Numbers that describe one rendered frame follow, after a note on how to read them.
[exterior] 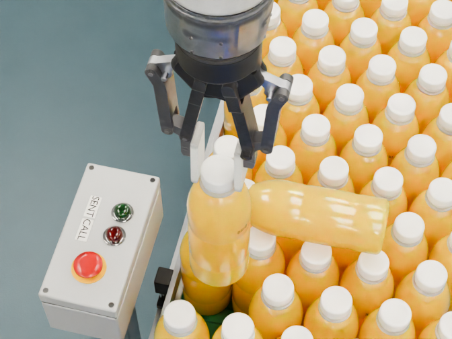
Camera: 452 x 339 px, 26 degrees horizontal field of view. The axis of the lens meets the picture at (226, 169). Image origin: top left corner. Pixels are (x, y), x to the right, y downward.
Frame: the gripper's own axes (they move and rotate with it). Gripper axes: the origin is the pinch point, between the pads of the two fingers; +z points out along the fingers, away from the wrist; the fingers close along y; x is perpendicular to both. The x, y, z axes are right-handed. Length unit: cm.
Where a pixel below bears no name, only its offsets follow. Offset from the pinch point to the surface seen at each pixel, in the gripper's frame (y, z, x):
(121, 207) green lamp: -14.4, 25.3, 6.0
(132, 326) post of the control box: -14, 54, 2
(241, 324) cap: 4.0, 26.2, -5.7
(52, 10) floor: -82, 136, 127
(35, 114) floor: -74, 136, 90
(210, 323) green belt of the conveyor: -1.9, 46.5, 2.3
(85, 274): -15.9, 25.4, -4.1
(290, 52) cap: 1.4, 26.0, 36.8
